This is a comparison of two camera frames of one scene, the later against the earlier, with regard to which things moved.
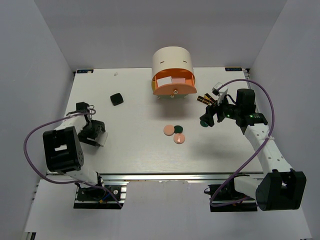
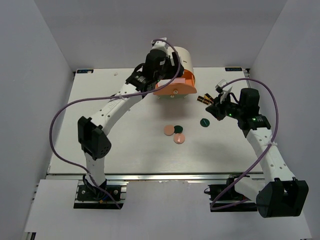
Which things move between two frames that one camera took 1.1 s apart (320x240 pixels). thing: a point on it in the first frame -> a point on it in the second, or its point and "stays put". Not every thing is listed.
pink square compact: (178, 80) stays put
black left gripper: (99, 126) -> (174, 71)
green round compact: (203, 123) stays put
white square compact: (164, 81) stays put
